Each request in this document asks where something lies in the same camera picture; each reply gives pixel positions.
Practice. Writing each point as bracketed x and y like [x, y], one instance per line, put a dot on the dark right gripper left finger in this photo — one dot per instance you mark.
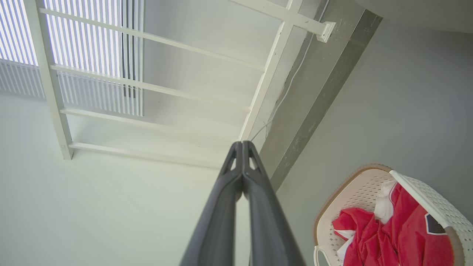
[218, 218]

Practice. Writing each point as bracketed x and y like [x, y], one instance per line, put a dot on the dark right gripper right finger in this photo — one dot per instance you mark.
[269, 221]

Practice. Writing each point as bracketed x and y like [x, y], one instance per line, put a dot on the white plastic laundry basket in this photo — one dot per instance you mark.
[354, 192]

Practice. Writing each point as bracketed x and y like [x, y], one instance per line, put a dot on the red and white jersey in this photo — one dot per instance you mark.
[391, 236]

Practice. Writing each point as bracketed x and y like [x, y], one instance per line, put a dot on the white wooden railing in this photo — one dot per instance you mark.
[55, 103]

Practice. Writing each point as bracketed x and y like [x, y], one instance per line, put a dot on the white vertical window blinds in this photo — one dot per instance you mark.
[88, 51]

